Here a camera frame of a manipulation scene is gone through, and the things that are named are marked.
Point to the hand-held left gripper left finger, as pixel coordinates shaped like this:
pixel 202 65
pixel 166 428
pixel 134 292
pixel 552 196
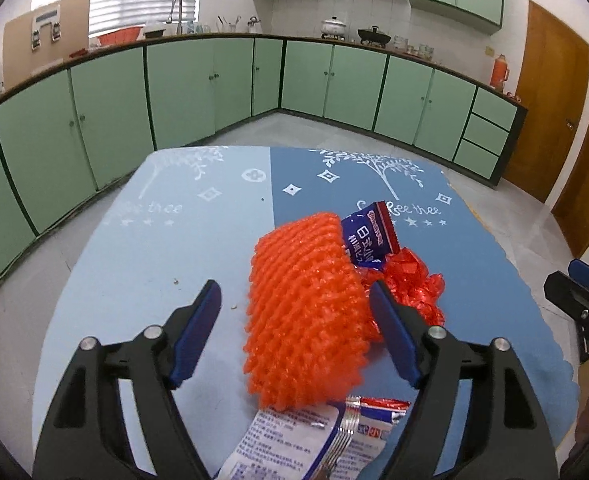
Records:
pixel 197 335

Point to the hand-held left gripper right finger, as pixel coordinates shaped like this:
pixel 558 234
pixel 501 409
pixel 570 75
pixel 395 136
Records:
pixel 394 335

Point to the orange foam fruit net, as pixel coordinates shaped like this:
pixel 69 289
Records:
pixel 299 310

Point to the red crinkled plastic wrapper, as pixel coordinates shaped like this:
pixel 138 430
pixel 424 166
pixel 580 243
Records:
pixel 415 280

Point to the dark blue table mat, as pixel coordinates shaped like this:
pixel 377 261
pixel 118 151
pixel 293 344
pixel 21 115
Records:
pixel 474 320

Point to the red white snack packet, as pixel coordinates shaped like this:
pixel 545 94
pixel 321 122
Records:
pixel 374 420

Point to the blue snack packet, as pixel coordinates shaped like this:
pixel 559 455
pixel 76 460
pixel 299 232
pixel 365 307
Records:
pixel 367 237

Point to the white printed wrapper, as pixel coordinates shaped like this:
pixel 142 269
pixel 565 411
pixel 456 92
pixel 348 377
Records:
pixel 279 440

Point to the red thermos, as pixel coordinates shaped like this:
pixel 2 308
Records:
pixel 499 72

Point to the green base cabinets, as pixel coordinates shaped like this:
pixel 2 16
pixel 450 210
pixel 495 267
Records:
pixel 174 90

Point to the glass jar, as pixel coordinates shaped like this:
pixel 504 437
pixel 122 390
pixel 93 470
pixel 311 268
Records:
pixel 426 51
pixel 400 43

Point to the black wok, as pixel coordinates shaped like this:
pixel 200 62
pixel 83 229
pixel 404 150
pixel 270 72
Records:
pixel 374 36

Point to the red basin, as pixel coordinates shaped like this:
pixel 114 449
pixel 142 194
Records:
pixel 118 36

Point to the utensil holder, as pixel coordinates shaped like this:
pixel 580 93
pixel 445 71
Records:
pixel 228 26

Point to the white cooking pot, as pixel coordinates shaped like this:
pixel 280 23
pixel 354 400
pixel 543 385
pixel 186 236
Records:
pixel 334 29

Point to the steel kettle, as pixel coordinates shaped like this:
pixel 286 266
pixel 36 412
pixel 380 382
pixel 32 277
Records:
pixel 255 25

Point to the steel faucet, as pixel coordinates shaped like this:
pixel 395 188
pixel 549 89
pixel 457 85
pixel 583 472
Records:
pixel 177 10

